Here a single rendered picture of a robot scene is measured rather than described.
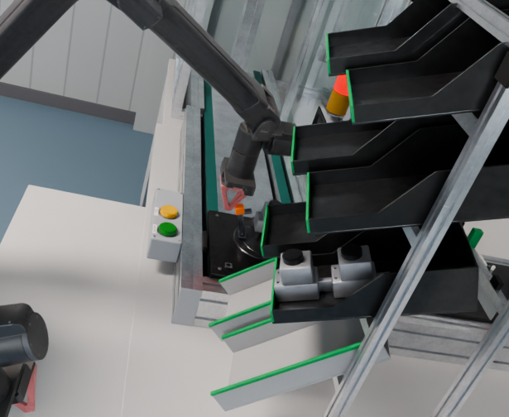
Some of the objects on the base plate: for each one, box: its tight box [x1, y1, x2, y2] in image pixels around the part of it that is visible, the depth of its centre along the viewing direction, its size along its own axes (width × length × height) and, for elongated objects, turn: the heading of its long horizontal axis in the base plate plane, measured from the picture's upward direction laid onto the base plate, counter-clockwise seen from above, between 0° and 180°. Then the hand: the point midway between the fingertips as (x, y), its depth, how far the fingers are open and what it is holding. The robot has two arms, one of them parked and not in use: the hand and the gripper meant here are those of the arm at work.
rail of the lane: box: [171, 105, 208, 326], centre depth 161 cm, size 6×89×11 cm, turn 162°
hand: (228, 206), depth 132 cm, fingers closed
